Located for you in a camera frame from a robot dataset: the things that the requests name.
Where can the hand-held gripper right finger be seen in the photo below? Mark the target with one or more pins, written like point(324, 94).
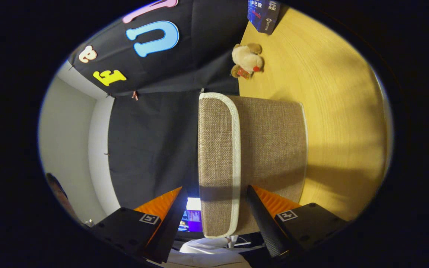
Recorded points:
point(268, 230)

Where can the dark blue book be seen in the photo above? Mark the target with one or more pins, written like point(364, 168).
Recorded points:
point(263, 15)

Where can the computer monitor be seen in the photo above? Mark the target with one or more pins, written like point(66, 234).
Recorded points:
point(192, 221)

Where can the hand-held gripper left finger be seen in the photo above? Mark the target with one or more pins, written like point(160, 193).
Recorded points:
point(169, 230)

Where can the brown plush toy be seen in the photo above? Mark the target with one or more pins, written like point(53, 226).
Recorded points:
point(246, 59)

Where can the beige fabric storage box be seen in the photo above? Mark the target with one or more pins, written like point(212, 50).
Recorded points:
point(266, 141)

